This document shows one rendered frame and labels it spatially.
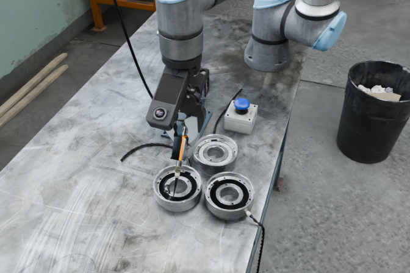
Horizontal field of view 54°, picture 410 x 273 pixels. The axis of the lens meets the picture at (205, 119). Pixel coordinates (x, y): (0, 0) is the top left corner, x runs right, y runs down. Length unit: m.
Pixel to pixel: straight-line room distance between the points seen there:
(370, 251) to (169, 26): 1.45
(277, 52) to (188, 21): 0.64
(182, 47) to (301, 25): 0.54
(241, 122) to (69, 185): 0.43
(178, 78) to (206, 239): 0.33
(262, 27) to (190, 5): 0.60
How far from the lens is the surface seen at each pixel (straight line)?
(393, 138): 2.12
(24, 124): 2.48
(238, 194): 0.86
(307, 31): 1.14
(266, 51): 1.24
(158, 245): 0.83
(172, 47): 0.67
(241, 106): 1.00
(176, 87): 0.69
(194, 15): 0.65
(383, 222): 1.99
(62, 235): 0.88
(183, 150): 0.80
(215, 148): 0.96
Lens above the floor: 1.50
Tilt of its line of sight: 41 degrees down
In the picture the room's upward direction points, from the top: straight up
